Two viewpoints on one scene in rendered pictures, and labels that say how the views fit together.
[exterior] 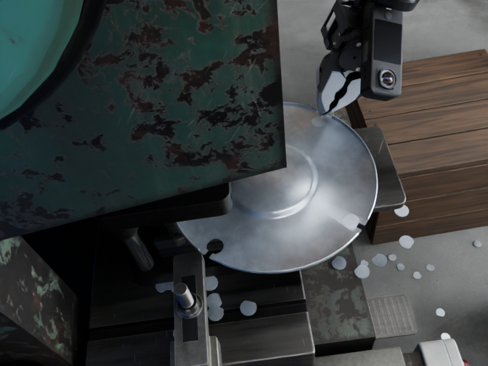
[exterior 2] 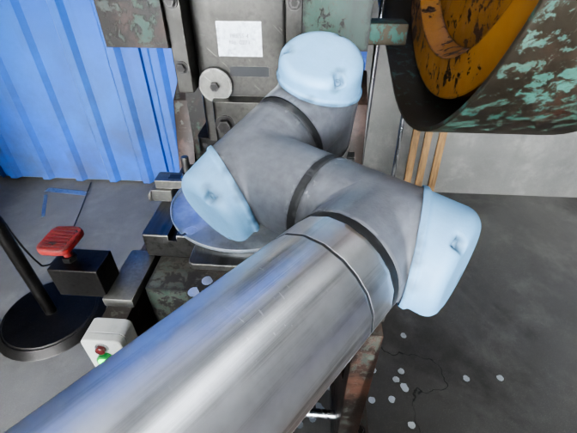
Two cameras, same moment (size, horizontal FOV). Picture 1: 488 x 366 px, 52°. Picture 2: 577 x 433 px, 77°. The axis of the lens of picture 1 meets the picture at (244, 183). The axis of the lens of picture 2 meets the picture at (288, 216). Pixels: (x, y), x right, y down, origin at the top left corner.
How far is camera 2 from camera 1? 81 cm
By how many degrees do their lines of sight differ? 61
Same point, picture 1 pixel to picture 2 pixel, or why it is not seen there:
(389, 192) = (203, 256)
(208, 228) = not seen: hidden behind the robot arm
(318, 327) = (169, 261)
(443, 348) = (116, 332)
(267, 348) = (157, 216)
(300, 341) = (152, 229)
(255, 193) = not seen: hidden behind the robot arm
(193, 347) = (165, 177)
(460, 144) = not seen: outside the picture
